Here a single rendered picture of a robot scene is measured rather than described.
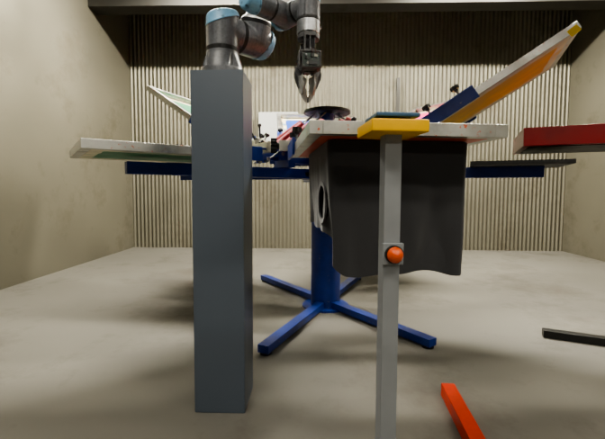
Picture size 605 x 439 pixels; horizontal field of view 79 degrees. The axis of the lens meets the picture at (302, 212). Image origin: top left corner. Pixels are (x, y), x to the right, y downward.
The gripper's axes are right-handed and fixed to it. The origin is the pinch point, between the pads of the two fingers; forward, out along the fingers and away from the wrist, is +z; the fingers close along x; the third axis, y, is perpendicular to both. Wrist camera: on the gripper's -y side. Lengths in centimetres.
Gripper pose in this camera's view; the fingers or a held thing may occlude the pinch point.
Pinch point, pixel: (307, 100)
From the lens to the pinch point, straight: 129.1
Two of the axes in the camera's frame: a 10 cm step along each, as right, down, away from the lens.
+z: 0.0, 10.0, 0.5
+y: 1.0, 0.5, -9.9
